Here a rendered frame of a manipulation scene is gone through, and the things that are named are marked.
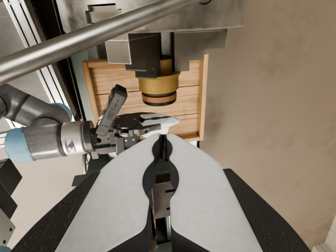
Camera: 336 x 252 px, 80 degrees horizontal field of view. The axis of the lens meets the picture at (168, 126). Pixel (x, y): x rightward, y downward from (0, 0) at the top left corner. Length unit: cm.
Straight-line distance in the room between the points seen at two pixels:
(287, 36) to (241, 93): 54
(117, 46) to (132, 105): 38
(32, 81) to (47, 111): 86
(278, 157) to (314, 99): 68
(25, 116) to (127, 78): 28
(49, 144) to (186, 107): 42
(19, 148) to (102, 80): 28
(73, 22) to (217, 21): 19
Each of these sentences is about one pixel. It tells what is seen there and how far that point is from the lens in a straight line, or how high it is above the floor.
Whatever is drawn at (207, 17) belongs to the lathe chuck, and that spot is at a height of 123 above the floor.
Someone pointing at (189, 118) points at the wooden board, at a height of 89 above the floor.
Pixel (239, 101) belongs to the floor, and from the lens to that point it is 188.
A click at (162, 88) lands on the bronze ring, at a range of 40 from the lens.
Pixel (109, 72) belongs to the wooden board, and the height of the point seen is 88.
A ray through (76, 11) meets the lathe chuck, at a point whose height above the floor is 119.
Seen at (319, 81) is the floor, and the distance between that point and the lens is 233.
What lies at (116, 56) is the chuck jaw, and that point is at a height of 119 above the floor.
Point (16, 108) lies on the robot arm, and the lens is 58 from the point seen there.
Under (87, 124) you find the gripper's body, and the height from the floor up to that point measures 108.
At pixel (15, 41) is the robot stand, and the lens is 141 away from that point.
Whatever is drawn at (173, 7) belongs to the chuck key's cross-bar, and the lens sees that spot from 17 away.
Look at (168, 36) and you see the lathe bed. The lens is 65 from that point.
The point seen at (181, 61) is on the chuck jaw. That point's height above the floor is 110.
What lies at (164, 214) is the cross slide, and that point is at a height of 97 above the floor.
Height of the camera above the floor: 150
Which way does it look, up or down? 60 degrees down
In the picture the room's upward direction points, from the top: 156 degrees clockwise
